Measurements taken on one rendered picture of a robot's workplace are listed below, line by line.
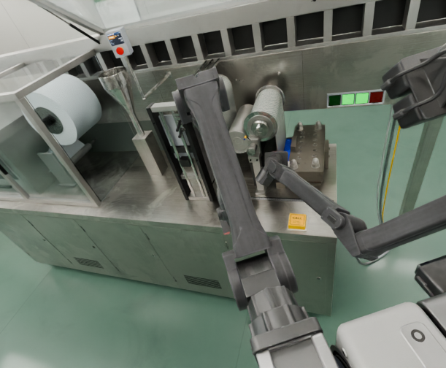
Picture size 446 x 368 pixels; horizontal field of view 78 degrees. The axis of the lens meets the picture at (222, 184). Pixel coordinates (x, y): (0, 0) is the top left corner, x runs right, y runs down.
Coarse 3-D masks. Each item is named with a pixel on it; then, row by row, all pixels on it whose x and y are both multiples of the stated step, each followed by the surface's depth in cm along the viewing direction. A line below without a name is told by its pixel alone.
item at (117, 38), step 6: (114, 30) 110; (120, 30) 110; (108, 36) 111; (114, 36) 111; (120, 36) 111; (126, 36) 114; (114, 42) 112; (120, 42) 112; (126, 42) 113; (114, 48) 114; (120, 48) 112; (126, 48) 114; (132, 48) 118; (120, 54) 114; (126, 54) 115
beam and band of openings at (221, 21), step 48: (288, 0) 113; (336, 0) 108; (384, 0) 110; (432, 0) 106; (48, 48) 161; (96, 48) 153; (144, 48) 145; (192, 48) 145; (240, 48) 138; (288, 48) 125
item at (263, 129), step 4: (256, 120) 116; (260, 120) 115; (264, 120) 116; (252, 124) 117; (256, 124) 116; (260, 124) 115; (264, 124) 115; (252, 128) 117; (260, 128) 116; (264, 128) 116; (268, 128) 116; (252, 132) 119; (256, 132) 118; (260, 132) 118; (264, 132) 117; (256, 136) 120; (260, 136) 119
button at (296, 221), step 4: (292, 216) 120; (296, 216) 119; (300, 216) 119; (304, 216) 118; (292, 220) 118; (296, 220) 118; (300, 220) 117; (304, 220) 117; (288, 224) 117; (292, 224) 116; (296, 224) 116; (300, 224) 116; (304, 224) 115; (288, 228) 118; (292, 228) 117; (296, 228) 116; (300, 228) 116; (304, 228) 115
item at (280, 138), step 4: (280, 120) 128; (284, 120) 139; (280, 124) 129; (284, 124) 140; (280, 128) 129; (284, 128) 140; (280, 132) 130; (284, 132) 141; (276, 136) 120; (280, 136) 130; (284, 136) 141; (276, 140) 121; (280, 140) 130; (284, 140) 142; (280, 144) 131; (284, 144) 142; (280, 148) 131
